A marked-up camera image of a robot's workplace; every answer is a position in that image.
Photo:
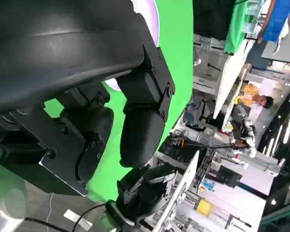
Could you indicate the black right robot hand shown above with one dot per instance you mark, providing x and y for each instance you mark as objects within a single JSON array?
[{"x": 145, "y": 188}]

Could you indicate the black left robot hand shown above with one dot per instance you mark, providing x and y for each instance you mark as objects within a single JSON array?
[{"x": 62, "y": 48}]

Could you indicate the white workshop desk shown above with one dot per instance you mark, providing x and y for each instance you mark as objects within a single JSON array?
[{"x": 183, "y": 183}]

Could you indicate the yellow box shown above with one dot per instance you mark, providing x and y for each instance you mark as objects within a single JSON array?
[{"x": 204, "y": 207}]

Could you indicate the black monitor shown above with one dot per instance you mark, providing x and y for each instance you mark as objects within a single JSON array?
[{"x": 228, "y": 176}]

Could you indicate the lilac plate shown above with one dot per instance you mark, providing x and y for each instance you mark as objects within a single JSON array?
[{"x": 155, "y": 24}]

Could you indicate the white workshop table top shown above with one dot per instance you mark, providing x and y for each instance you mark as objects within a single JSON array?
[{"x": 228, "y": 79}]

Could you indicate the person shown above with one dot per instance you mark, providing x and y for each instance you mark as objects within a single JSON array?
[{"x": 250, "y": 90}]

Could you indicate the green cloth on workshop table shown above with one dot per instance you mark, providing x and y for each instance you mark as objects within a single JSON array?
[{"x": 235, "y": 29}]

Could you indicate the dark grey box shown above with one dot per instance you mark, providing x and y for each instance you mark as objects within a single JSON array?
[{"x": 285, "y": 46}]

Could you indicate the blue panel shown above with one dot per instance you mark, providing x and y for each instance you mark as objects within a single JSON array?
[{"x": 276, "y": 19}]

